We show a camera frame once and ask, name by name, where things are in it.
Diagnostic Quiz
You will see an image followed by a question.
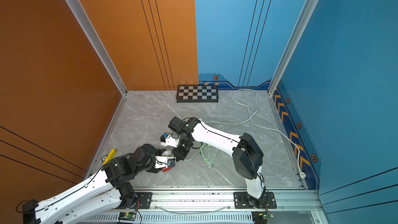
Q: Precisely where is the green usb charging cable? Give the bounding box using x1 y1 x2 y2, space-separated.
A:
183 142 226 169

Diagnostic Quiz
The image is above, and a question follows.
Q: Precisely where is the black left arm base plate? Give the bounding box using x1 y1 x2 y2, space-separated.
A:
131 192 153 211

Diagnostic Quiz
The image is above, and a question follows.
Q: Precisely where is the green circuit board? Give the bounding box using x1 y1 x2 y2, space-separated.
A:
118 212 137 222
255 211 274 223

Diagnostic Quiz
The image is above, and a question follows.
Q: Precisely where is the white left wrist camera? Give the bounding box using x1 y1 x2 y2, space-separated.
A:
160 156 176 168

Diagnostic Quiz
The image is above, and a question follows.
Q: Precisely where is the green circuit board left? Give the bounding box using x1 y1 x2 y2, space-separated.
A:
118 212 137 222

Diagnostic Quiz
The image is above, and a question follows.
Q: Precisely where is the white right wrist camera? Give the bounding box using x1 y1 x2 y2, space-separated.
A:
160 133 180 148

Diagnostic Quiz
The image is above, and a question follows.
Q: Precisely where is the white usb charger adapter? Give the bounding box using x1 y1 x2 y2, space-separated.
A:
160 149 173 157

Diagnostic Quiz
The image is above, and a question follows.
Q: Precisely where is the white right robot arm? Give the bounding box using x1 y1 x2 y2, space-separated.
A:
168 117 266 208

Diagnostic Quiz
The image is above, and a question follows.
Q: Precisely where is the black grey checkerboard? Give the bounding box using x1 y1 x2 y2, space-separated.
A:
176 85 219 103

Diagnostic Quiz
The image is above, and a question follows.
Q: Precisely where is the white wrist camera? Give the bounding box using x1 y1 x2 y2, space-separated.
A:
160 133 180 148
160 156 176 168

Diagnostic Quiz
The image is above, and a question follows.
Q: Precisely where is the green circuit board right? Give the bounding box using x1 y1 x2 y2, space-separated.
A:
255 211 274 223

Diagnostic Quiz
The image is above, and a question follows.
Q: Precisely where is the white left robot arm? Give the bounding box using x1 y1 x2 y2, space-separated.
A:
20 144 176 224

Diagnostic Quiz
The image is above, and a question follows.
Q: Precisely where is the aluminium corner post left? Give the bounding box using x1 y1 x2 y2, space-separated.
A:
65 0 127 96

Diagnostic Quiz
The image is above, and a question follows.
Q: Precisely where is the aluminium corner post right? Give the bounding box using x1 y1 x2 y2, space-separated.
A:
267 0 319 96

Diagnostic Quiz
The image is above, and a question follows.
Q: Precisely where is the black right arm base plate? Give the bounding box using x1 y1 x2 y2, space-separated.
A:
233 191 277 209

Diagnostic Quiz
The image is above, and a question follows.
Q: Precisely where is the aluminium corner post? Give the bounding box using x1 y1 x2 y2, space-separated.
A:
267 0 319 96
65 0 127 96

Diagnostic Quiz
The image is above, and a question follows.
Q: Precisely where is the white power strip cord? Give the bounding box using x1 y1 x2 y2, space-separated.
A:
203 89 302 172

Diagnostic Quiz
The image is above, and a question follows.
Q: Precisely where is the aluminium front rail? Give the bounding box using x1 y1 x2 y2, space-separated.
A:
82 187 329 224

